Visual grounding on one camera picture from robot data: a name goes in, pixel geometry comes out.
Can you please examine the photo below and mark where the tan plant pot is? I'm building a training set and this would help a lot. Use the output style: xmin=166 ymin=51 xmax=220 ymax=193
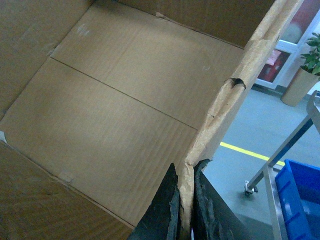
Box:
xmin=280 ymin=67 xmax=320 ymax=107

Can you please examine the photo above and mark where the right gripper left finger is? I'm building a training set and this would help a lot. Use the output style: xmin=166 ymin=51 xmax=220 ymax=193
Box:
xmin=128 ymin=163 xmax=180 ymax=240

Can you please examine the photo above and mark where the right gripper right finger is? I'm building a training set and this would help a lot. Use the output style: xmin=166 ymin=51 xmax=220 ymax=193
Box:
xmin=191 ymin=159 xmax=253 ymax=240

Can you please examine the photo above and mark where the green potted plant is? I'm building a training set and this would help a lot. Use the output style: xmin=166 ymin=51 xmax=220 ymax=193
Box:
xmin=300 ymin=32 xmax=320 ymax=76

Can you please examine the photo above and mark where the brown cardboard box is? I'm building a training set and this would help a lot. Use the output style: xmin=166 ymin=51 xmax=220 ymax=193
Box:
xmin=0 ymin=0 xmax=302 ymax=240

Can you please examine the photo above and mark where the blue plastic bin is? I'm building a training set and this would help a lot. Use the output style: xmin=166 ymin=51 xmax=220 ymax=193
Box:
xmin=275 ymin=159 xmax=320 ymax=240

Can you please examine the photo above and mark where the stainless steel cart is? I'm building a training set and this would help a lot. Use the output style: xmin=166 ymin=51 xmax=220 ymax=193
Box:
xmin=244 ymin=90 xmax=320 ymax=240

